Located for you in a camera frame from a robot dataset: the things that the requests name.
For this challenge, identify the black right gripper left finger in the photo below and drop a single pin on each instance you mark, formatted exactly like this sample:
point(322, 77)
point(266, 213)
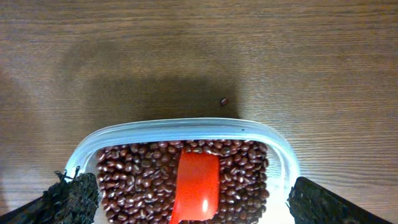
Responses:
point(72, 200)

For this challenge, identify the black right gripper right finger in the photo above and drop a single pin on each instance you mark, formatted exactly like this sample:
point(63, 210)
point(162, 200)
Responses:
point(310, 203)

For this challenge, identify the red plastic measuring scoop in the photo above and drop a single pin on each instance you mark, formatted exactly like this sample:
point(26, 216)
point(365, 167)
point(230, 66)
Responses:
point(197, 188)

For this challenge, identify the clear plastic food container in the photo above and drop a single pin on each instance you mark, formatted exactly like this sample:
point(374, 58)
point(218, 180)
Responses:
point(282, 172)

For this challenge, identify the red adzuki beans pile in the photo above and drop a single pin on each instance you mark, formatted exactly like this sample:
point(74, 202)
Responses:
point(138, 181)

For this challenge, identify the stray red bean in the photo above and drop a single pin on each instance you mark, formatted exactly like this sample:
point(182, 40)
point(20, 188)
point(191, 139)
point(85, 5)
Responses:
point(224, 102)

